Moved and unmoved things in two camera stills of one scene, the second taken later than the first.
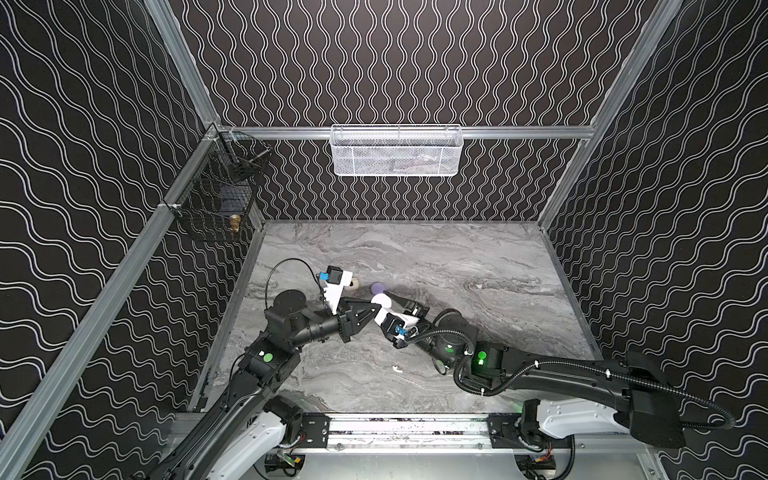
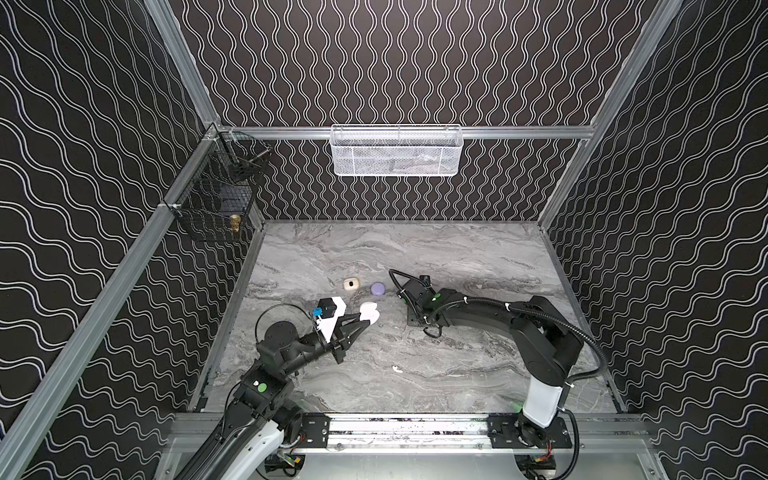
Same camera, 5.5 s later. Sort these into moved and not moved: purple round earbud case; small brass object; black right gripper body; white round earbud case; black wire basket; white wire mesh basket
Moved: white round earbud case; black right gripper body
Not moved: small brass object; purple round earbud case; black wire basket; white wire mesh basket
